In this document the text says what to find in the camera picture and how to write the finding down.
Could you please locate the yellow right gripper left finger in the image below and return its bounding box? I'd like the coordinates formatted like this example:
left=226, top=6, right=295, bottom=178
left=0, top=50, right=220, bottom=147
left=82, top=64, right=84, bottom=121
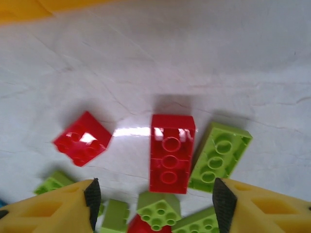
left=0, top=178, right=102, bottom=233

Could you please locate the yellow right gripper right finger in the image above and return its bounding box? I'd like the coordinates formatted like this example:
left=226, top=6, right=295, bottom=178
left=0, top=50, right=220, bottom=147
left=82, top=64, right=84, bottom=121
left=212, top=177, right=311, bottom=233

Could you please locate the lime two-by-four lego brick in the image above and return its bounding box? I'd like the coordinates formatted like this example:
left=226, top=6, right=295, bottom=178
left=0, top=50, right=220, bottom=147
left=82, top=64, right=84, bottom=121
left=171, top=206, right=221, bottom=233
left=188, top=121, right=253, bottom=194

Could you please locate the red two-by-two lego brick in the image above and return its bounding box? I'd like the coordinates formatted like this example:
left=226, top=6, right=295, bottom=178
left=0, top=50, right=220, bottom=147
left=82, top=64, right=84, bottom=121
left=126, top=215, right=173, bottom=233
left=52, top=111, right=113, bottom=167

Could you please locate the lime two-by-two lego brick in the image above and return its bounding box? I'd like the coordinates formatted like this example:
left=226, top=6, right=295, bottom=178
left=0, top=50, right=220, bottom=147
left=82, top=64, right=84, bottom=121
left=136, top=191, right=182, bottom=231

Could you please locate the red two-by-four lego brick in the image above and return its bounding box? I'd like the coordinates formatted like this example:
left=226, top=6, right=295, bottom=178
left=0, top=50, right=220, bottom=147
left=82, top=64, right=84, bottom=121
left=148, top=114, right=196, bottom=195

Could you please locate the orange plastic bin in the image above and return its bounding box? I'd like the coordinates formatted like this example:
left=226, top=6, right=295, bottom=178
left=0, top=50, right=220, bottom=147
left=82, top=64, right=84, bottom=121
left=0, top=0, right=127, bottom=25

